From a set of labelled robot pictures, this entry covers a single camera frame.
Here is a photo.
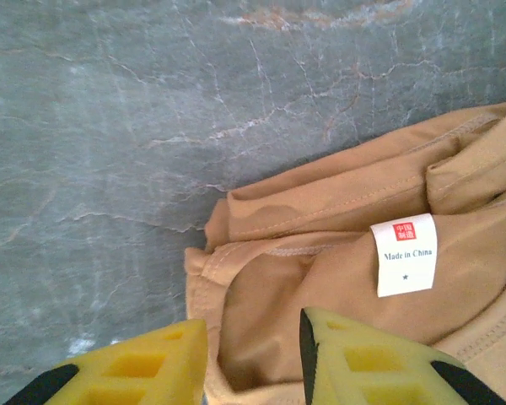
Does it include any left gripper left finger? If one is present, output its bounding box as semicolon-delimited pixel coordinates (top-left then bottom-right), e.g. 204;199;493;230
3;318;208;405

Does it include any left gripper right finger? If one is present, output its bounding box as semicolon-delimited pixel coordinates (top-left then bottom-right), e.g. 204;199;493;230
299;306;506;405

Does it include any orange-brown t-shirt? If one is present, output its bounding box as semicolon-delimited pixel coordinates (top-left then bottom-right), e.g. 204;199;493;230
184;100;506;405

